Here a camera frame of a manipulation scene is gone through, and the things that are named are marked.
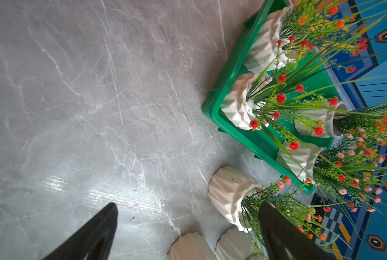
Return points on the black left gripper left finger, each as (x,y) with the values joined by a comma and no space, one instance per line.
(93,241)

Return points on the pink flower pot large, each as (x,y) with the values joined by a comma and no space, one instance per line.
(235,245)

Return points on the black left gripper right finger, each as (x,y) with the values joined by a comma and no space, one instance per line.
(283,240)

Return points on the orange flower pot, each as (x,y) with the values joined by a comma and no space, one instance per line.
(363,125)

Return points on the red flower pot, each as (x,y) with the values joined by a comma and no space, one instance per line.
(238,196)
(291,33)
(264,101)

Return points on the green plastic storage tray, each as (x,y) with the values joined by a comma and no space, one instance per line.
(258,141)

